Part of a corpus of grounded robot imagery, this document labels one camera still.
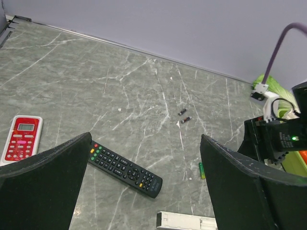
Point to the white slim remote control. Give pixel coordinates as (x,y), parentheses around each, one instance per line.
(176,221)

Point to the napa cabbage on table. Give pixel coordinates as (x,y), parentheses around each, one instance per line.
(275,87)

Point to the red white AC remote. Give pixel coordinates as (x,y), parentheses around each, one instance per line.
(23,139)

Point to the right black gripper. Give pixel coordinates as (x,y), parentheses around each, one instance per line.
(273,140)

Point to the black TV remote control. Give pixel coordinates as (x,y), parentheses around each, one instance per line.
(125,170)

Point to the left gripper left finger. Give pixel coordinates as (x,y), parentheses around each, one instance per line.
(40,192)

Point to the green plastic basket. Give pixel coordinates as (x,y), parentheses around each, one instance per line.
(293,162)

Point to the black battery near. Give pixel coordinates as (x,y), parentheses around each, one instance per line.
(185,120)

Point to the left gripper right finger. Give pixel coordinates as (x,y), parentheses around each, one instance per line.
(249,195)

